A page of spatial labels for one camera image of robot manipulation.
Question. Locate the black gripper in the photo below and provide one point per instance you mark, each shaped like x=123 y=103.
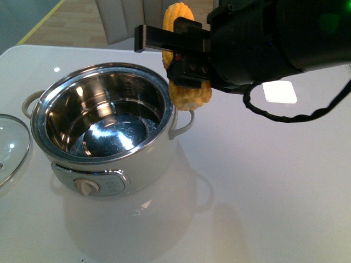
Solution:
x=245 y=47

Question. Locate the yellow corn cob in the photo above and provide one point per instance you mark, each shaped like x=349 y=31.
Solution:
x=184 y=99

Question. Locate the glass pot lid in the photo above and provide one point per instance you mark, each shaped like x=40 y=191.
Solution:
x=15 y=146

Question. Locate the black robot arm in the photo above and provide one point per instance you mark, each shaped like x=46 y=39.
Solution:
x=313 y=34

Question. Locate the white electric cooking pot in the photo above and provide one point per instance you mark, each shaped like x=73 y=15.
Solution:
x=106 y=129

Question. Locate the beige left dining chair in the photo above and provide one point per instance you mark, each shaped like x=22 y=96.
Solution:
x=120 y=18

